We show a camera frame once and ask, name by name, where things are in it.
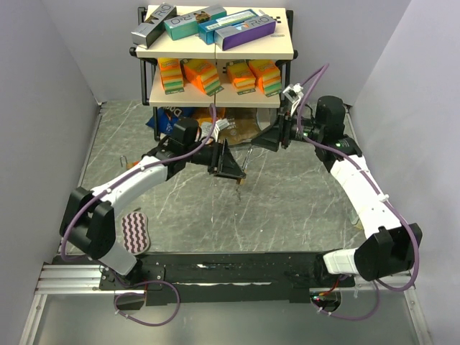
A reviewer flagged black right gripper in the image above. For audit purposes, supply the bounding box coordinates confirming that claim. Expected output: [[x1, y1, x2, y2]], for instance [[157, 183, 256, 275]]
[[251, 106, 324, 152]]

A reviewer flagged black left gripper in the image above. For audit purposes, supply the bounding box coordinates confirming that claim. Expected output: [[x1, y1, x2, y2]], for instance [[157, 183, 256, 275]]
[[184, 138, 246, 180]]

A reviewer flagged small brass padlock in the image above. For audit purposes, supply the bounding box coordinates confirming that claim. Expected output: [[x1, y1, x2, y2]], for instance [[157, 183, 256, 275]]
[[119, 155, 132, 170]]

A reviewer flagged large brass padlock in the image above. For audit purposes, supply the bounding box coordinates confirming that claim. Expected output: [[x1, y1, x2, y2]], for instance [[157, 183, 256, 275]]
[[238, 145, 253, 185]]

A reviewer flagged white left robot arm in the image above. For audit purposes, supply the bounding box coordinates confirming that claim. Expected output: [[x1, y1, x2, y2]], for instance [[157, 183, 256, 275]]
[[60, 118, 246, 289]]

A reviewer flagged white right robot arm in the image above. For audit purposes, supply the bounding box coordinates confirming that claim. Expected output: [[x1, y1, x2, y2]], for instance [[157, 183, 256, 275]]
[[251, 96, 423, 286]]

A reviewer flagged brown paper snack bag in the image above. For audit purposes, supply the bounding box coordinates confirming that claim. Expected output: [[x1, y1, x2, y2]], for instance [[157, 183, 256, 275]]
[[218, 108, 272, 146]]

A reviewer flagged orange potato chip bag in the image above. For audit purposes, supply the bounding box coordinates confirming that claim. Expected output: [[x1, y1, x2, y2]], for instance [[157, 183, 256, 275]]
[[192, 107, 226, 136]]

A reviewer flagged sponge pack far right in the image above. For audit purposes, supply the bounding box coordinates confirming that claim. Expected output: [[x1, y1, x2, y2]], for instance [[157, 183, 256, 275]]
[[248, 60, 282, 97]]

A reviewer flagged sponge pack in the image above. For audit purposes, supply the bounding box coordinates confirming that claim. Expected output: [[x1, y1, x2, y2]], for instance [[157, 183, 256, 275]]
[[157, 57, 184, 94], [226, 60, 256, 95], [248, 60, 282, 97], [180, 59, 224, 96]]

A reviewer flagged sponge pack centre right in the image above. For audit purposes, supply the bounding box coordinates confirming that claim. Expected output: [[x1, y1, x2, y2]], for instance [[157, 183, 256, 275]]
[[226, 60, 256, 95]]

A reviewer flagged blue Doritos chip bag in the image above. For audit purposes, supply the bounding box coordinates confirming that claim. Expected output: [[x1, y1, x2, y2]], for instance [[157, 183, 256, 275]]
[[145, 106, 195, 135]]

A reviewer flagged sponge pack centre left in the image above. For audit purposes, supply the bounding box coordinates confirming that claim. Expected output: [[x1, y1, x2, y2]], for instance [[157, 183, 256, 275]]
[[180, 59, 224, 96]]

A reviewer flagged beige black shelf rack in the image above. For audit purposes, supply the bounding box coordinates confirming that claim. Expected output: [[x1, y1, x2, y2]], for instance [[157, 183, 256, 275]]
[[129, 7, 298, 141]]

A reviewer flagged sponge pack far left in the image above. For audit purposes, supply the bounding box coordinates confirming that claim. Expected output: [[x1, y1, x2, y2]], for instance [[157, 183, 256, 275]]
[[157, 57, 184, 94]]

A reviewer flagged purple RiO box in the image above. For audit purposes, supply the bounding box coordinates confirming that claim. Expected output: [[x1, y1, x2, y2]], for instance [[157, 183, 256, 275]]
[[214, 15, 277, 51]]

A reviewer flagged purple striped sponge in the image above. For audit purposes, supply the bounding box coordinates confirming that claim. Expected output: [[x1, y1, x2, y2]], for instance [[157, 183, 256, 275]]
[[121, 211, 150, 256]]

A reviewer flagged blue teal box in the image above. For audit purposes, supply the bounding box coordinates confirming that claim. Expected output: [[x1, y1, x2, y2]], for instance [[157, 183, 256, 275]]
[[198, 9, 262, 45]]

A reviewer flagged teal RiO box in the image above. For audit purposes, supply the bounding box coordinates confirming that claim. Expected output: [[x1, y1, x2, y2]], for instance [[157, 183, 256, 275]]
[[165, 4, 227, 40]]

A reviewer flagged silver RiO box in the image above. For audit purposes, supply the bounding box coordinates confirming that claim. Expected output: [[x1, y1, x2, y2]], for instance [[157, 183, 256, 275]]
[[131, 3, 177, 47]]

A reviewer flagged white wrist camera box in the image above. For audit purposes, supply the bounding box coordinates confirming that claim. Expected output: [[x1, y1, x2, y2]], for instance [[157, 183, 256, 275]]
[[282, 83, 304, 109]]

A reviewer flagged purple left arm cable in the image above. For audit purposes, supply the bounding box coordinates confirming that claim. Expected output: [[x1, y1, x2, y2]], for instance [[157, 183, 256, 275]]
[[59, 103, 218, 326]]

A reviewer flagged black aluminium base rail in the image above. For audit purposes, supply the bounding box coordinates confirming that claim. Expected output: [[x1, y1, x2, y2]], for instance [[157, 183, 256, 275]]
[[34, 251, 414, 306]]

